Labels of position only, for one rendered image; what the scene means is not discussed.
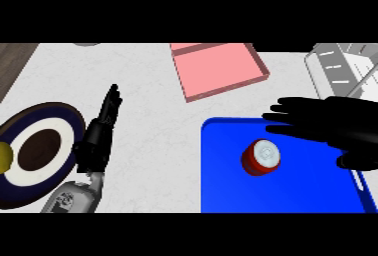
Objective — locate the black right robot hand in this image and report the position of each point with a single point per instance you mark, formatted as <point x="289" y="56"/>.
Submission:
<point x="333" y="125"/>

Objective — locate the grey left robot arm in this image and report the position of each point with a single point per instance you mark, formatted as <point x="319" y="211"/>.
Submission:
<point x="74" y="196"/>

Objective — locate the blue tray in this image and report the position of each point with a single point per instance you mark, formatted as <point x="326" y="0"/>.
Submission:
<point x="280" y="180"/>

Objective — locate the pink tray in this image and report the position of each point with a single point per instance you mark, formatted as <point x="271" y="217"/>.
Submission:
<point x="218" y="70"/>

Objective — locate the grey object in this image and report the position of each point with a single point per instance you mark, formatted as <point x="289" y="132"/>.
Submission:
<point x="85" y="44"/>

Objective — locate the dark blue and white plate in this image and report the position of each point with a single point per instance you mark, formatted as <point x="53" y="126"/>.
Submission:
<point x="37" y="155"/>

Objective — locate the yellow fruit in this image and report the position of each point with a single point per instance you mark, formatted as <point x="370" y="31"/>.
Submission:
<point x="3" y="157"/>

